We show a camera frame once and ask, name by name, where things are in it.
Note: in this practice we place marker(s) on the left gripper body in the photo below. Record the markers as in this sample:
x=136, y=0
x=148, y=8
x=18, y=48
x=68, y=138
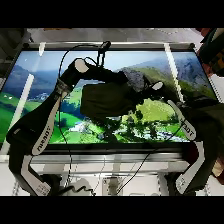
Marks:
x=116, y=77

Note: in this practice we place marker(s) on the dark green garment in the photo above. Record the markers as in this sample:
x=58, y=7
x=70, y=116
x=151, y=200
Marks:
x=106, y=100

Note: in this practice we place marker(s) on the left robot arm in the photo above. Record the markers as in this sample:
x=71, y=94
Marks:
x=45, y=133

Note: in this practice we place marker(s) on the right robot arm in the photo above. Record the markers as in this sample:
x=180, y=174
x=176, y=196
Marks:
x=185, y=128

